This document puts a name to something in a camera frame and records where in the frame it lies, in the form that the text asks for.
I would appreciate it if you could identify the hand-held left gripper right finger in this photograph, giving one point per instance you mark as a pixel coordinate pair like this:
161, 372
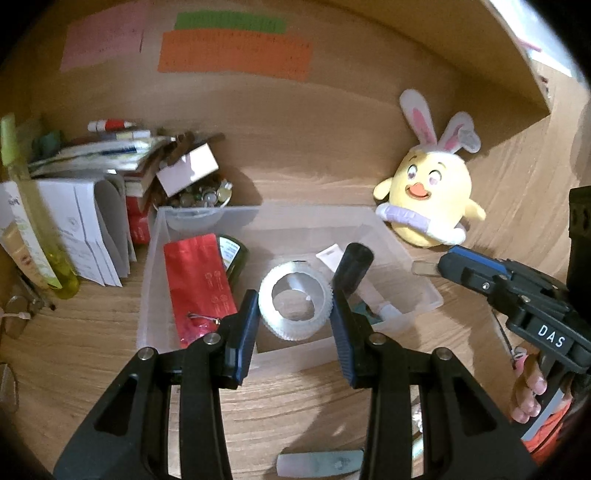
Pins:
344, 337

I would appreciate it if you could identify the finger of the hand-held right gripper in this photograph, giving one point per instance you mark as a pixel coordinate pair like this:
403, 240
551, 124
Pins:
471, 267

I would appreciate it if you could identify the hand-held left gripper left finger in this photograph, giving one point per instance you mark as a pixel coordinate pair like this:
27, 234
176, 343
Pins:
242, 332

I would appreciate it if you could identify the translucent white tape roll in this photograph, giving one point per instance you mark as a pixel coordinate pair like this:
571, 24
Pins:
295, 323

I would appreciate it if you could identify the red foil pouch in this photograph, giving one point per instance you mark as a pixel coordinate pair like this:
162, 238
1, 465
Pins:
198, 281

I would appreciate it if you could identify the black capped tube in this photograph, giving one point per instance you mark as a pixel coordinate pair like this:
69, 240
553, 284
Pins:
353, 265

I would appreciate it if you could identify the dark green jar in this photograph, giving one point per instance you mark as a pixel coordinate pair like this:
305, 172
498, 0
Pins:
233, 256

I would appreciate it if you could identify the clear plastic storage box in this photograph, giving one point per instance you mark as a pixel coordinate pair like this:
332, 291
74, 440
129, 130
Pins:
286, 230

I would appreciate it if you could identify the person's right forearm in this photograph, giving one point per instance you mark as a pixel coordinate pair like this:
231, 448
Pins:
551, 429

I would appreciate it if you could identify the person's right hand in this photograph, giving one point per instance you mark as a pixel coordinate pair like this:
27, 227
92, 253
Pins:
528, 392

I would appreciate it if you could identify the yellow chick plush toy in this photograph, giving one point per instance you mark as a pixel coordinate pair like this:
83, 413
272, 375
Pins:
429, 194

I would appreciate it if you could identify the clear bowl of trinkets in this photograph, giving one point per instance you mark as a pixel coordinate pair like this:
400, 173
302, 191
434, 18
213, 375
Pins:
198, 201

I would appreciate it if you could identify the red small boxes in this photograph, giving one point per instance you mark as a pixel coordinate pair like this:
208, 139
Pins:
138, 221

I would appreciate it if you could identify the white cardboard box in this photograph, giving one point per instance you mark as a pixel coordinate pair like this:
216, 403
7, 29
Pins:
189, 168

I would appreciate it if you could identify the folded white papers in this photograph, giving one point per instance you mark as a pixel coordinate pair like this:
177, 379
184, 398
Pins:
87, 230

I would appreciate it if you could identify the stack of booklets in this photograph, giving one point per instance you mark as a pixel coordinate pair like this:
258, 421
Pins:
106, 152

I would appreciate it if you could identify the yellow green spray bottle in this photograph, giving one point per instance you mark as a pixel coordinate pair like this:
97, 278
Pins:
39, 221

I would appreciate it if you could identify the tan sunscreen bottle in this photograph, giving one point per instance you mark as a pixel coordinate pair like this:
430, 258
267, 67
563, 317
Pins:
21, 251

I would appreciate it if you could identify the red white marker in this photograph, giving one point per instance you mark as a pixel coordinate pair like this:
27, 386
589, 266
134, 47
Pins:
111, 125

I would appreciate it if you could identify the orange paper note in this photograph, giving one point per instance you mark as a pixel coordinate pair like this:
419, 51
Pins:
235, 55

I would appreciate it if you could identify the green paper note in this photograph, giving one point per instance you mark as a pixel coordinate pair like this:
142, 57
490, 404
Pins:
231, 22

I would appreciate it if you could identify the pink paper note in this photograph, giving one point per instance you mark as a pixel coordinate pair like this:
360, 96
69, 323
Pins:
104, 39

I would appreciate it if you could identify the thin frame eyeglasses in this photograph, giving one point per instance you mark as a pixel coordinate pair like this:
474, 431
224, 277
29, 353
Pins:
16, 318
7, 387

